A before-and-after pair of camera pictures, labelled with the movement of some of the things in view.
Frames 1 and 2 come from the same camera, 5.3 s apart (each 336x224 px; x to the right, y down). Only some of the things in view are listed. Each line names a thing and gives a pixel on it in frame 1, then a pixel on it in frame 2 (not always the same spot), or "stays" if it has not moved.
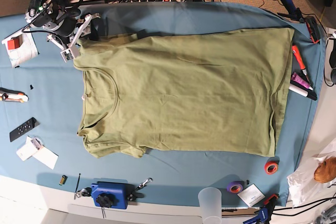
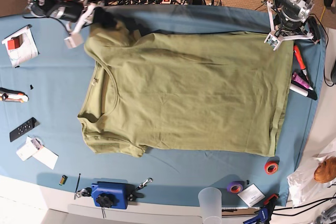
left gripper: x=67 y=35 -> x=77 y=13
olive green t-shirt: x=220 y=92 stays
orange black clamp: x=313 y=27 stays
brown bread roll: x=326 y=171 stays
